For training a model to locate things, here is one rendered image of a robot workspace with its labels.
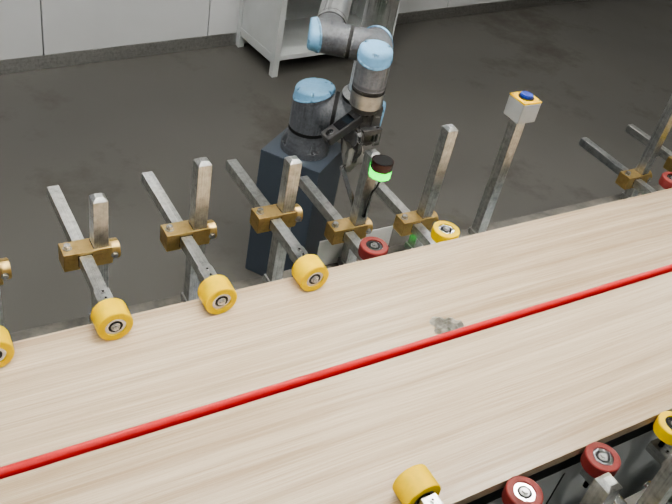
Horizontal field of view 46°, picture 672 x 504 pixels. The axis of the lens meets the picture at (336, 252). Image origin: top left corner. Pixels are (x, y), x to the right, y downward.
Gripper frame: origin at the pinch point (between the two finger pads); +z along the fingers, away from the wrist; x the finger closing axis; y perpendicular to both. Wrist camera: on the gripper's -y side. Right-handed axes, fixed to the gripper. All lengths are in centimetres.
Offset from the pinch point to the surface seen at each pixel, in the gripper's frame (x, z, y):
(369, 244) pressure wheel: -21.5, 10.8, -2.7
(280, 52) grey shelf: 227, 85, 104
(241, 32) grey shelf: 266, 90, 97
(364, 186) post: -9.4, 0.2, 0.7
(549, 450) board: -96, 11, -1
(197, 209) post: -9.3, -2.6, -48.8
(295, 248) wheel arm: -22.8, 4.9, -27.3
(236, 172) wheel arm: 12.5, 4.7, -27.9
